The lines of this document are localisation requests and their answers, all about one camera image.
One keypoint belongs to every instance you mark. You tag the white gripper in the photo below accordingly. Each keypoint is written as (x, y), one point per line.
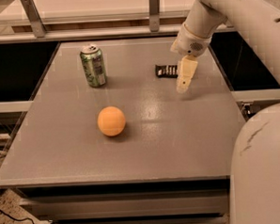
(191, 41)

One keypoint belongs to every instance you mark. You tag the black rxbar chocolate bar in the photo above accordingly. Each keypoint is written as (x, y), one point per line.
(169, 71)

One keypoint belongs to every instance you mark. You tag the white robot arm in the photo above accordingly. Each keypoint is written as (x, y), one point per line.
(255, 169)

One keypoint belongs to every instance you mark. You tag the orange ball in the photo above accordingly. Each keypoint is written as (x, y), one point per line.
(111, 121)

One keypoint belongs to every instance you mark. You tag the green soda can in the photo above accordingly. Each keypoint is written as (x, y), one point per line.
(92, 61)

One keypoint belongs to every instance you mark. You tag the metal window frame rail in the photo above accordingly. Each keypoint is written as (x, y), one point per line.
(53, 20)

